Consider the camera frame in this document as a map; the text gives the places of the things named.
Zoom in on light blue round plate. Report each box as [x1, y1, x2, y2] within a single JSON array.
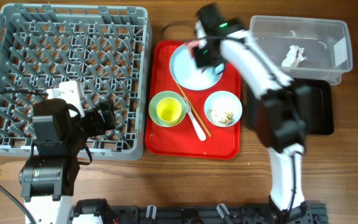
[[169, 44, 226, 91]]

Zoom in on wooden chopstick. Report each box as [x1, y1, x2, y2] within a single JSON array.
[[175, 81, 212, 137]]

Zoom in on light blue bowl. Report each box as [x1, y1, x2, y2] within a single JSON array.
[[204, 91, 242, 128]]

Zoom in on rice and nut scraps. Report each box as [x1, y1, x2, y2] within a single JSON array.
[[208, 109, 234, 126]]

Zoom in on green bowl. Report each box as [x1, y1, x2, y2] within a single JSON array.
[[149, 91, 186, 128]]

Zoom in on yellow plastic cup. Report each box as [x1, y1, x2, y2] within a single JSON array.
[[157, 97, 182, 126]]

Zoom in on white plastic fork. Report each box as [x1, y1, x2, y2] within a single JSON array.
[[184, 98, 206, 141]]

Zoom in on white tissue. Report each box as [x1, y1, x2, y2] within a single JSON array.
[[281, 45, 307, 68]]

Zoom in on red snack wrapper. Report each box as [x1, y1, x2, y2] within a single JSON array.
[[186, 40, 200, 52]]

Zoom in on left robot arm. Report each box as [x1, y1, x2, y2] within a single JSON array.
[[19, 98, 119, 223]]

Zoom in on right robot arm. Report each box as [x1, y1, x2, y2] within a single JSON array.
[[192, 3, 311, 223]]

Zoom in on grey plastic dishwasher rack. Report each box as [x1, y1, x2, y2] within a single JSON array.
[[0, 4, 152, 160]]

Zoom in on red plastic tray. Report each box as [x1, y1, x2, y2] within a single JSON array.
[[145, 40, 241, 159]]

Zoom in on clear plastic bin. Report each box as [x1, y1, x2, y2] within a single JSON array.
[[250, 16, 353, 85]]

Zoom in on black plastic tray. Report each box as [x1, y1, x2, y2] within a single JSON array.
[[246, 78, 334, 135]]

